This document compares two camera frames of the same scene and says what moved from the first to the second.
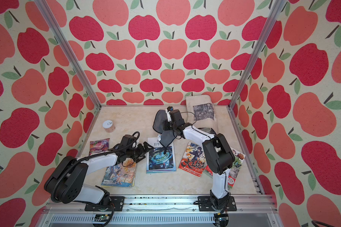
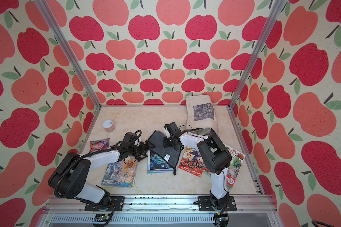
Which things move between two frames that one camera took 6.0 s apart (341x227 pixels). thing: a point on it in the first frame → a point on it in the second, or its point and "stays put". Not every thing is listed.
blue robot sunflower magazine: x=120 y=175 stays put
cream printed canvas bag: x=201 y=111 stays put
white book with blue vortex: x=157 y=161 stays put
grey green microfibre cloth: x=167 y=136 → x=170 y=155
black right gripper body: x=169 y=126 → x=168 y=141
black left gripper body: x=137 y=152 stays put
